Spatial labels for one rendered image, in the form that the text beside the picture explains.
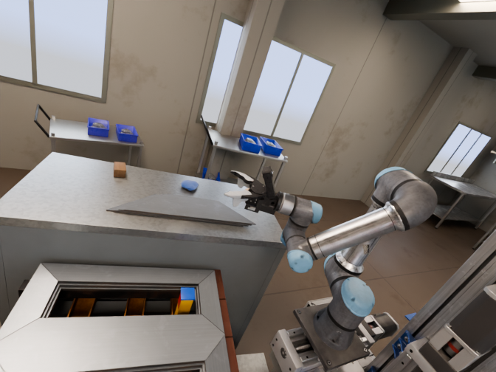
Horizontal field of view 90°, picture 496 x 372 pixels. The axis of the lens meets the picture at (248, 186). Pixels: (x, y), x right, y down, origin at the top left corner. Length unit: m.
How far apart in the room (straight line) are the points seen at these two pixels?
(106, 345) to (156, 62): 2.77
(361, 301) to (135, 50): 3.02
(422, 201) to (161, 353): 0.98
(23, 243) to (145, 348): 0.65
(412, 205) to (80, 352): 1.12
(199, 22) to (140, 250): 2.62
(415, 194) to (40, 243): 1.38
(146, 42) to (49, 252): 2.42
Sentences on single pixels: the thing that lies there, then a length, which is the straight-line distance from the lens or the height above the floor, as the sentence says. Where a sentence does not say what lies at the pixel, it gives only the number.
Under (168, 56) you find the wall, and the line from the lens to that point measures 3.25.
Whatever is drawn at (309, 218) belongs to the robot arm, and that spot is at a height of 1.43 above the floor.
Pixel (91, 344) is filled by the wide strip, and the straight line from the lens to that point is 1.11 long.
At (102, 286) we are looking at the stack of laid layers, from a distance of 1.27.
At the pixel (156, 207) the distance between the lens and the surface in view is 1.31.
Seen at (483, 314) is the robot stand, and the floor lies 1.47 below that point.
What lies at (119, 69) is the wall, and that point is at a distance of 3.26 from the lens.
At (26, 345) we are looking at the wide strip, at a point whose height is 0.86.
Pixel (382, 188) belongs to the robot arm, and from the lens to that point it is 0.95.
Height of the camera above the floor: 1.82
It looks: 25 degrees down
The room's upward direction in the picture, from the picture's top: 20 degrees clockwise
